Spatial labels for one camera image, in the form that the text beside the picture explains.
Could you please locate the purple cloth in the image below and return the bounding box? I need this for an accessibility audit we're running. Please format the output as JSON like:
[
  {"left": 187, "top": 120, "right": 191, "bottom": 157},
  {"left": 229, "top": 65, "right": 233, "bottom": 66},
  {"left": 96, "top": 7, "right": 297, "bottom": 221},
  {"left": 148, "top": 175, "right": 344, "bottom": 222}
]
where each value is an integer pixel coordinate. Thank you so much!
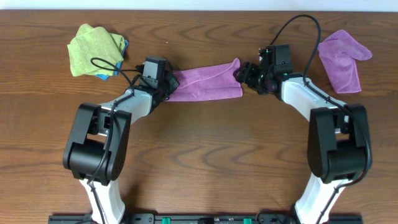
[
  {"left": 318, "top": 30, "right": 373, "bottom": 94},
  {"left": 169, "top": 58, "right": 243, "bottom": 102}
]

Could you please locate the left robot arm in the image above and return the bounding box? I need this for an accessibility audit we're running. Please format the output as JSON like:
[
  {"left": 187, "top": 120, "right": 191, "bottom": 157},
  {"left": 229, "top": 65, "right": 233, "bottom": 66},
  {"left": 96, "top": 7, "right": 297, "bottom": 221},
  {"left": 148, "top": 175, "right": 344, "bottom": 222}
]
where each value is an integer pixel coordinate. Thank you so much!
[{"left": 49, "top": 71, "right": 179, "bottom": 223}]

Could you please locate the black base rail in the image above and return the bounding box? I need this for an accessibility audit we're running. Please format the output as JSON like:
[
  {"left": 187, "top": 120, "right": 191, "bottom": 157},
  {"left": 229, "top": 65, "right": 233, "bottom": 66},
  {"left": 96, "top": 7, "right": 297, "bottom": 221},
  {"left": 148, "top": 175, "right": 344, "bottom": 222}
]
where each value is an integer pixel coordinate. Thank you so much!
[{"left": 48, "top": 213, "right": 364, "bottom": 224}]

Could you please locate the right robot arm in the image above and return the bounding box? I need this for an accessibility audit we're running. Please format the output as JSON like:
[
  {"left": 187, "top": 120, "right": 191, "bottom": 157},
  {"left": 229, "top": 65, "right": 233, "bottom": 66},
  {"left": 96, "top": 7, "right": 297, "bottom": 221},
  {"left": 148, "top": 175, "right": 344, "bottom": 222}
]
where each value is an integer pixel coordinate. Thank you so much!
[{"left": 233, "top": 62, "right": 372, "bottom": 224}]

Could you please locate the green folded cloth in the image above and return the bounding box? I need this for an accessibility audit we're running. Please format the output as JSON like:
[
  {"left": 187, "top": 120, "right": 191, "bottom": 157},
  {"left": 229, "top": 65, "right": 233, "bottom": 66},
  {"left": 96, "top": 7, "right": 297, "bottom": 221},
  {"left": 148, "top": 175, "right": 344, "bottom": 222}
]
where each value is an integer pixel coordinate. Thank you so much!
[{"left": 67, "top": 24, "right": 125, "bottom": 77}]

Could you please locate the blue folded cloth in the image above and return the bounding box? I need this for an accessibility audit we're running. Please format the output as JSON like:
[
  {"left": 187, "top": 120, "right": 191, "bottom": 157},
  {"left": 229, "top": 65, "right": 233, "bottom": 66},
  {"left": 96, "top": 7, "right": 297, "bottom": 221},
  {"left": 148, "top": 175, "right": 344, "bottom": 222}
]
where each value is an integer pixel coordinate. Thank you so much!
[{"left": 95, "top": 39, "right": 129, "bottom": 80}]

